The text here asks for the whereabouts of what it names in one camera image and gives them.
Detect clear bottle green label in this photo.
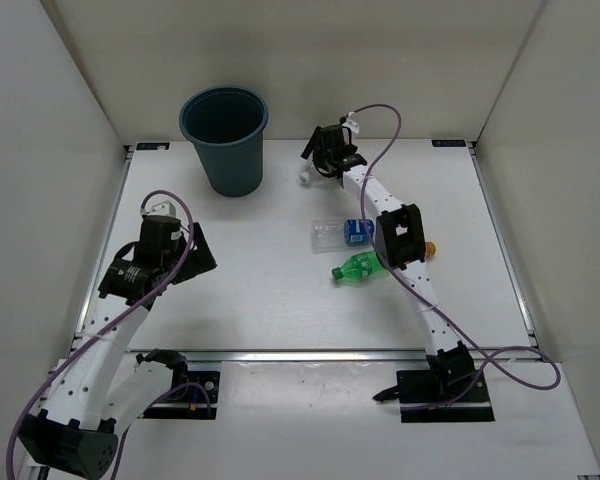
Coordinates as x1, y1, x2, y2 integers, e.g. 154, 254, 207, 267
298, 152, 319, 187

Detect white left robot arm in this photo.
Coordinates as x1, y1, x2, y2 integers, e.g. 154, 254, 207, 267
17, 214, 216, 479

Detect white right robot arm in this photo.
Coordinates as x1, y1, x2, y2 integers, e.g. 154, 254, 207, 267
301, 124, 480, 404

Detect dark teal plastic bin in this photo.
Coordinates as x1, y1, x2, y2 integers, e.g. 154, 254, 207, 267
179, 86, 269, 198

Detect clear bottle blue label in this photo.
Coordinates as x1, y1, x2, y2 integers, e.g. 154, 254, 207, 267
311, 219, 375, 253

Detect green plastic soda bottle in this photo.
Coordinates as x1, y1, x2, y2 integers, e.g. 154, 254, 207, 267
331, 251, 386, 287

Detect orange plastic drink bottle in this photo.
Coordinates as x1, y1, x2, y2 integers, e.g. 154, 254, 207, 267
425, 242, 436, 258

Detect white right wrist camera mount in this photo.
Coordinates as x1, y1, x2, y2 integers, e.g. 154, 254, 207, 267
340, 112, 360, 135

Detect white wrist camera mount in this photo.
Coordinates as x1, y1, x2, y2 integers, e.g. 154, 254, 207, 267
140, 200, 176, 218
340, 112, 360, 135

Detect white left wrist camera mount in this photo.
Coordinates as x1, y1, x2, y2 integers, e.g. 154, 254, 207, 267
140, 200, 176, 218

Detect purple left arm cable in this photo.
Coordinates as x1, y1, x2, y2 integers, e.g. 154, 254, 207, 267
4, 189, 214, 479

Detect aluminium front table rail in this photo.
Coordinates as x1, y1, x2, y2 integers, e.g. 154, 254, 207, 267
69, 349, 541, 364

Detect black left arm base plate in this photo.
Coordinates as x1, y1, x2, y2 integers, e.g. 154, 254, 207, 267
142, 364, 221, 421

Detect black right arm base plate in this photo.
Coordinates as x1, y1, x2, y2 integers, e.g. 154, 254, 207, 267
372, 370, 495, 423

